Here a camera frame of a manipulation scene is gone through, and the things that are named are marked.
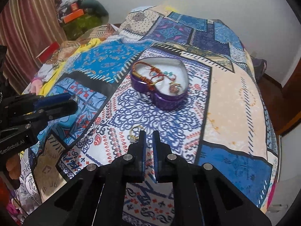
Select red box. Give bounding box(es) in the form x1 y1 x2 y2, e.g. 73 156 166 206
36 42 60 64

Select striped brown curtain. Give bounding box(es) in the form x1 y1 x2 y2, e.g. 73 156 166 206
1 0 66 93

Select striped orange blanket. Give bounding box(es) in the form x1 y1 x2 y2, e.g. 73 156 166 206
45 24 119 64

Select red round pendant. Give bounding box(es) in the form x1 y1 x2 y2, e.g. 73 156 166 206
169 82 182 95

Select orange box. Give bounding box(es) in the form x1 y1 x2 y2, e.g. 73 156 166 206
63 9 84 24

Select purple heart-shaped tin box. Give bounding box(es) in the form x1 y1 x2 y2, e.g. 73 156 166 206
130 57 189 111

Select gold rings cluster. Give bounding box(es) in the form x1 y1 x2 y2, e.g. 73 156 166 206
128 125 144 143

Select yellow cloth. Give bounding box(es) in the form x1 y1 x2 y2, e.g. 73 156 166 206
32 42 101 96

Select green patterned storage box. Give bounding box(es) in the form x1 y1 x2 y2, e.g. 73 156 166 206
63 13 102 40

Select person left hand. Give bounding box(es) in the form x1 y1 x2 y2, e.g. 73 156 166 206
6 153 21 180

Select blue patchwork bed cover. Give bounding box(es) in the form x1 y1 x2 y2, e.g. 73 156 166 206
21 6 278 225

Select red braided string bracelet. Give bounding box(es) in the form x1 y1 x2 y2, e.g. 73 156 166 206
131 61 177 86

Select dark grey cushion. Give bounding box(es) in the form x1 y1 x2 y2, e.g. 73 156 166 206
80 0 109 24

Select dark bag on floor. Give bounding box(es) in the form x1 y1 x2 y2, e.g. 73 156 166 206
251 57 267 82

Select pink plush toy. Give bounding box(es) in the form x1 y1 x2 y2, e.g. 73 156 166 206
30 78 43 94

